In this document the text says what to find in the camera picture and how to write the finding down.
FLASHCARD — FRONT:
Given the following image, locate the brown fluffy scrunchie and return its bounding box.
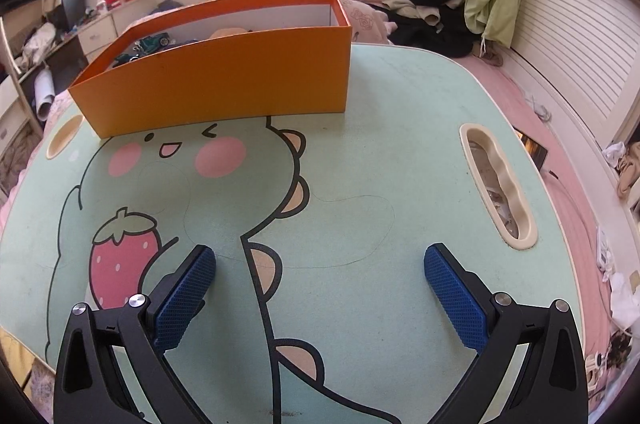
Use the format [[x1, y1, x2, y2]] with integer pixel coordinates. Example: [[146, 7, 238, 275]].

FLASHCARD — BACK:
[[209, 27, 251, 40]]

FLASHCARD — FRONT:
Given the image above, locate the white desk with drawers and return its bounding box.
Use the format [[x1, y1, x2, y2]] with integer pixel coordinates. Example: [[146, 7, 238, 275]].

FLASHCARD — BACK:
[[0, 0, 151, 165]]

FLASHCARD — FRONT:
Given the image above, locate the speckled pink rug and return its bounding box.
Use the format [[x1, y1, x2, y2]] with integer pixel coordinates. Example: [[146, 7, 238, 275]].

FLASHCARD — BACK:
[[0, 326, 56, 424]]

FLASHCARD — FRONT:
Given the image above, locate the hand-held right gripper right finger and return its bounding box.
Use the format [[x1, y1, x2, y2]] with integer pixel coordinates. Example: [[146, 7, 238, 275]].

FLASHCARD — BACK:
[[423, 243, 588, 424]]

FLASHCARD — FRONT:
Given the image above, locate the pink floral blanket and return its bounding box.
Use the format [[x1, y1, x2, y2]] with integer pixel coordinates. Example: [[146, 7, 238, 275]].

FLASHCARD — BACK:
[[340, 0, 396, 47]]

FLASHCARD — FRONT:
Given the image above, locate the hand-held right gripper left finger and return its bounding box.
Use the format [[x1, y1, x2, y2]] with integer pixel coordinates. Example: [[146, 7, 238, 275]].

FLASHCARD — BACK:
[[53, 245, 217, 424]]

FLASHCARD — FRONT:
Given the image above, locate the beige crumpled cloth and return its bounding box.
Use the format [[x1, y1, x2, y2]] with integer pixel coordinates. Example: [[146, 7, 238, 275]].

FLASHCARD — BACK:
[[616, 143, 640, 199]]

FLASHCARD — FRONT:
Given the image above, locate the teal toy car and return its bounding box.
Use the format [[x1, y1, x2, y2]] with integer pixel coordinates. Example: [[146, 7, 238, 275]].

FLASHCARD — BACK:
[[134, 34, 173, 53]]

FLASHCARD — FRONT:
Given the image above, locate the white crumpled cloth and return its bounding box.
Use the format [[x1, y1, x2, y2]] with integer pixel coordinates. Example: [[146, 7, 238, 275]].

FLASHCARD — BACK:
[[22, 24, 56, 64]]

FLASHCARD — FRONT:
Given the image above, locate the dark glossy phone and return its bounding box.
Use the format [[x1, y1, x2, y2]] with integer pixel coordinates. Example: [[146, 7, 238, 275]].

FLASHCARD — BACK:
[[515, 129, 550, 169]]

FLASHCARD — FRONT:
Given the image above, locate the orange cardboard box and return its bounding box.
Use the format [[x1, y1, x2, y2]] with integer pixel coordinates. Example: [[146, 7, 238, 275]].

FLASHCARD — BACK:
[[68, 0, 353, 139]]

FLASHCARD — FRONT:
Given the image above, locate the pink bed sheet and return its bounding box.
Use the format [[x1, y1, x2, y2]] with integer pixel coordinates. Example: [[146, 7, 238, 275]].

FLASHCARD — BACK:
[[450, 48, 640, 424]]

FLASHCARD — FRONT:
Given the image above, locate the black computer monitor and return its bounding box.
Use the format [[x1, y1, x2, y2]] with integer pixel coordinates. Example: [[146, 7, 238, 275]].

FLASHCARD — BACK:
[[61, 0, 87, 29]]

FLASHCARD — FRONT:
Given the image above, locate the white rolled poster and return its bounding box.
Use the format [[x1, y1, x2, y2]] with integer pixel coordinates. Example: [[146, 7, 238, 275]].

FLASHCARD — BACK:
[[34, 68, 55, 121]]

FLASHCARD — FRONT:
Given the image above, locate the white slatted panel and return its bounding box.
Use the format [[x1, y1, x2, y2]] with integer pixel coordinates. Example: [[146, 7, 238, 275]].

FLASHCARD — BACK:
[[510, 0, 640, 145]]

